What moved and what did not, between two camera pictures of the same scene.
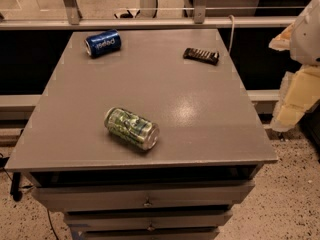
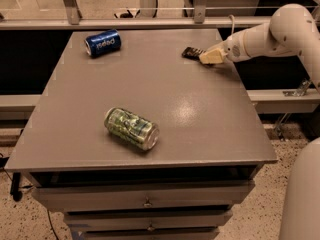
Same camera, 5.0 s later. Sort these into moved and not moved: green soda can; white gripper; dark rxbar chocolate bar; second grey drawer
Moved: white gripper
Not moved: dark rxbar chocolate bar; green soda can; second grey drawer
